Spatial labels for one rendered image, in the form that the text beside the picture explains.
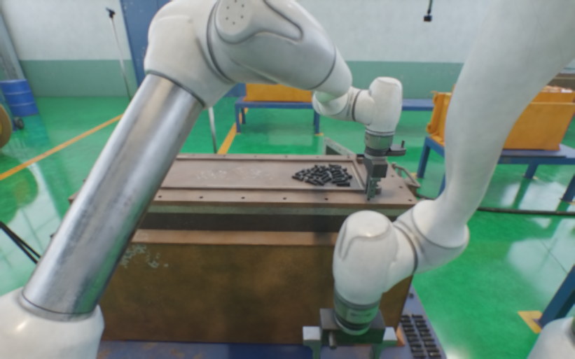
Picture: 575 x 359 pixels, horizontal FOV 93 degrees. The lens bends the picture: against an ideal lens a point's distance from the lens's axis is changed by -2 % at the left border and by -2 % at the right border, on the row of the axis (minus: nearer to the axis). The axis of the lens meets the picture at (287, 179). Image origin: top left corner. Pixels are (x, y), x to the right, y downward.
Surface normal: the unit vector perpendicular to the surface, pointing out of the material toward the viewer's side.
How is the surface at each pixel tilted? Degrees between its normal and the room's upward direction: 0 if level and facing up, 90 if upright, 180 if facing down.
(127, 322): 90
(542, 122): 90
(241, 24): 66
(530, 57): 112
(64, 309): 76
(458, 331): 0
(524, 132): 90
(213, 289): 90
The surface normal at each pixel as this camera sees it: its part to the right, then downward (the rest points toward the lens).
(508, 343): 0.01, -0.89
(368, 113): -0.67, 0.35
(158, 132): 0.55, 0.11
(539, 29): -0.61, 0.62
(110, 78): 0.01, 0.46
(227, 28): -0.37, 0.02
